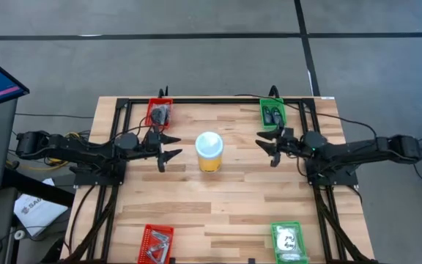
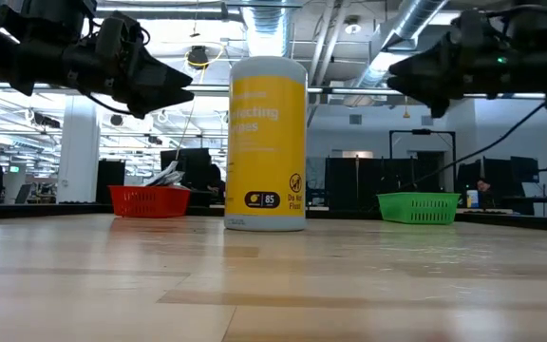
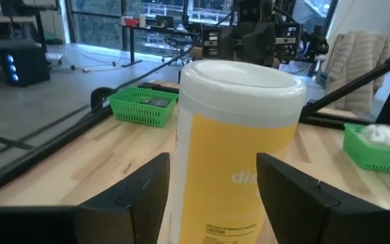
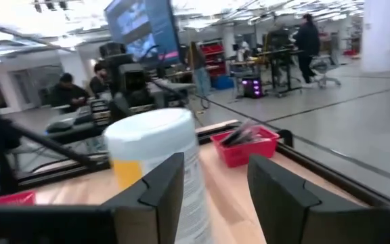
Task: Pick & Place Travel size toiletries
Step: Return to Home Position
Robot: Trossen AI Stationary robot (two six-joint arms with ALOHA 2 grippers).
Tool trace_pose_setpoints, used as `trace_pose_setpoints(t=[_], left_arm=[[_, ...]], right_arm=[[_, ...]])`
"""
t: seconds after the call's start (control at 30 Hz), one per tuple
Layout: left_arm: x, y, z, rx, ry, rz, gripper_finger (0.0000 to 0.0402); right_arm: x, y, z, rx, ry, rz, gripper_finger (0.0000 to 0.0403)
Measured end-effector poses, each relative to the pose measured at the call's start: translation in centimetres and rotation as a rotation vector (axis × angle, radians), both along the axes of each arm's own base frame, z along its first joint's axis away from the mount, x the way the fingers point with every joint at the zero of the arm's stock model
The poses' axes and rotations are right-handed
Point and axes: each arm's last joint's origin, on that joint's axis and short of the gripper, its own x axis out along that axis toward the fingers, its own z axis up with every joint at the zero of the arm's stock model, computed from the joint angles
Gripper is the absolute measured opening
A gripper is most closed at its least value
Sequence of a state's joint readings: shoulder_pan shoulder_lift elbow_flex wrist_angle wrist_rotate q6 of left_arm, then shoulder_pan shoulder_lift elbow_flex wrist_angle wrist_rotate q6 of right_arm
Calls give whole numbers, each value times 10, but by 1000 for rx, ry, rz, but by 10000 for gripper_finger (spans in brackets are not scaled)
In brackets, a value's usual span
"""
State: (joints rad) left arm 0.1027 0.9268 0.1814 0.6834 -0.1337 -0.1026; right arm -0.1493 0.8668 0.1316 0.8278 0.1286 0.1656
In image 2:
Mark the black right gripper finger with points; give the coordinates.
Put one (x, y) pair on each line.
(420, 90)
(425, 64)

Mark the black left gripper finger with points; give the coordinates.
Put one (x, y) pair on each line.
(169, 76)
(159, 102)

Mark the black disc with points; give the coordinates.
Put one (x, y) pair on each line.
(166, 176)

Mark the yellow label disinfecting wipes canister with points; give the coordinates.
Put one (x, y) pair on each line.
(266, 142)

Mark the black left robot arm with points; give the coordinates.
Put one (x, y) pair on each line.
(17, 43)

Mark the long ceiling light bar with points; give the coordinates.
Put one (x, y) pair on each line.
(349, 90)
(216, 88)

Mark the black monitor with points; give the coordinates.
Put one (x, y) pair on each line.
(193, 164)

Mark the white smoke detector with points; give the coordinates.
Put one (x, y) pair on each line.
(352, 26)

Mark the white pillar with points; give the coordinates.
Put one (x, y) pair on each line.
(79, 147)

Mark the black cabinet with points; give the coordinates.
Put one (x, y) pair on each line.
(110, 180)

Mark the red plastic basket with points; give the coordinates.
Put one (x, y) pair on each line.
(150, 202)

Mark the black partition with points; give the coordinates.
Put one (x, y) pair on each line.
(373, 180)

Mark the green plastic basket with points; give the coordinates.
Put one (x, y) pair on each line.
(418, 209)

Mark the small wipes canister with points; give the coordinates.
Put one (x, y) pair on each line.
(472, 198)

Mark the black hanging camera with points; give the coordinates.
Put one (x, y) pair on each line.
(197, 57)

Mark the spiral ceiling duct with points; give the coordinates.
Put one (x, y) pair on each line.
(397, 28)

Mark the silver ceiling duct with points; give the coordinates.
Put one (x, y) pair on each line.
(266, 28)

